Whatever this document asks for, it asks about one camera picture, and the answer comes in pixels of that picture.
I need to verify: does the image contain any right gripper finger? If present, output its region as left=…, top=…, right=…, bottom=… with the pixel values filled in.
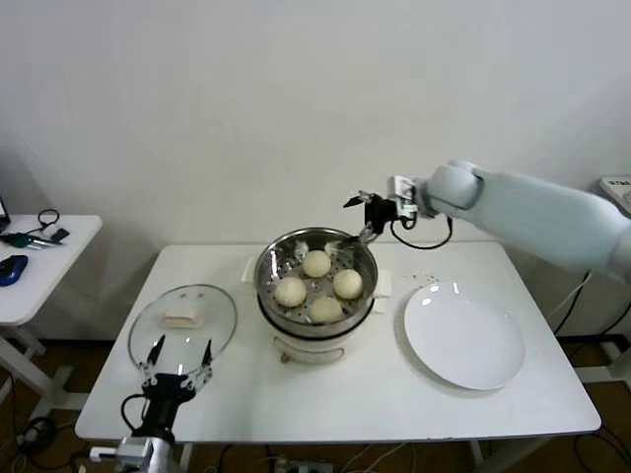
left=339, top=222, right=377, bottom=246
left=342, top=189, right=379, bottom=208

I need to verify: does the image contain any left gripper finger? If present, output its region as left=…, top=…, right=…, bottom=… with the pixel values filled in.
left=185, top=337, right=216, bottom=390
left=138, top=334, right=167, bottom=388

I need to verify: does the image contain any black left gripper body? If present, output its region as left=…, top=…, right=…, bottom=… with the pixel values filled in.
left=141, top=372, right=197, bottom=439

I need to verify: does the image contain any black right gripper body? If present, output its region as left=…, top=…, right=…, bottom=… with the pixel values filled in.
left=363, top=195, right=401, bottom=233

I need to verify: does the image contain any round glass pot lid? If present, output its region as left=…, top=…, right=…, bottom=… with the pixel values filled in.
left=128, top=284, right=239, bottom=379

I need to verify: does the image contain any white steamed baozi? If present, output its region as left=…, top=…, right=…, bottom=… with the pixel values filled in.
left=332, top=268, right=365, bottom=301
left=301, top=249, right=331, bottom=279
left=308, top=296, right=344, bottom=325
left=273, top=275, right=308, bottom=309

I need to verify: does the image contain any perforated stainless steel steamer basket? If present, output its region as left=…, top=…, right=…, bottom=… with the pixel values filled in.
left=254, top=227, right=380, bottom=337

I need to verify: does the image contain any white electric cooking pot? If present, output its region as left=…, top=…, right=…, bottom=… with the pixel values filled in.
left=242, top=258, right=394, bottom=366

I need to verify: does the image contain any small white side table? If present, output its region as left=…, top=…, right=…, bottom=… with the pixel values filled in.
left=0, top=214, right=105, bottom=415

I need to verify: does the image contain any white floor plug bundle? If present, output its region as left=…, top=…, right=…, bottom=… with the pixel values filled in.
left=17, top=416, right=56, bottom=454

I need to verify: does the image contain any large white round plate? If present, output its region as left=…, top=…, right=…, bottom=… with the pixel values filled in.
left=403, top=282, right=526, bottom=392

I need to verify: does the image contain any grey power strip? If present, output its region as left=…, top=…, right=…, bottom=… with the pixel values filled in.
left=274, top=457, right=334, bottom=473

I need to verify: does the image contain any blue computer mouse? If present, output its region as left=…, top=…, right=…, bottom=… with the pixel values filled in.
left=0, top=254, right=30, bottom=287

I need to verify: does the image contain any white cabinet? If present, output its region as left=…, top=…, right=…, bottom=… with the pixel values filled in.
left=598, top=175, right=631, bottom=214

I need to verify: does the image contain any white stand base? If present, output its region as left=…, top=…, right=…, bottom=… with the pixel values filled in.
left=574, top=337, right=631, bottom=386

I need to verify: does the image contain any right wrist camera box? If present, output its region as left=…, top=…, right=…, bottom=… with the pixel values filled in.
left=386, top=174, right=425, bottom=218

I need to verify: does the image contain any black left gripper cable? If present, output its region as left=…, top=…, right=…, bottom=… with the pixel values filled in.
left=121, top=393, right=149, bottom=436

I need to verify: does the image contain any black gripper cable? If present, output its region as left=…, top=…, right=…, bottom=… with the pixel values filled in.
left=121, top=393, right=149, bottom=436
left=390, top=216, right=454, bottom=249

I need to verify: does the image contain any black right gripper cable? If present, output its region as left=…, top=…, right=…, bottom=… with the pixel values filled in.
left=390, top=216, right=454, bottom=249

